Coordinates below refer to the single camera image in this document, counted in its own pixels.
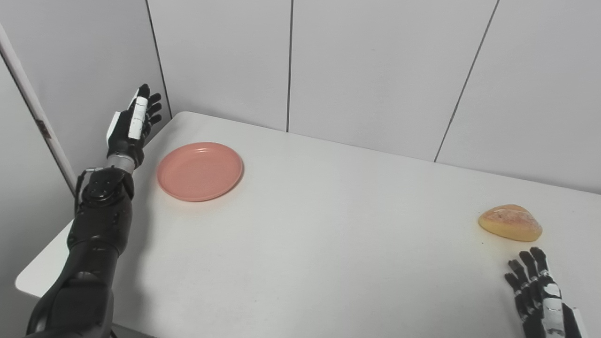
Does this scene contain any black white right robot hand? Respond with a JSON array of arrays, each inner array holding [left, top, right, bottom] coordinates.
[[505, 247, 587, 338]]

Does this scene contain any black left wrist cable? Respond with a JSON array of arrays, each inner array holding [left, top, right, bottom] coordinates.
[[74, 167, 105, 212]]

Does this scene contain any golden bread roll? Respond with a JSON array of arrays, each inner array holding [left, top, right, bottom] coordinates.
[[478, 204, 543, 242]]

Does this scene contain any pink round plate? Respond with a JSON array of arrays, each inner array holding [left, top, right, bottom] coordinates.
[[157, 142, 244, 202]]

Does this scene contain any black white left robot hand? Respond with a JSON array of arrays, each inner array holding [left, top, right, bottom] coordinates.
[[106, 84, 162, 169]]

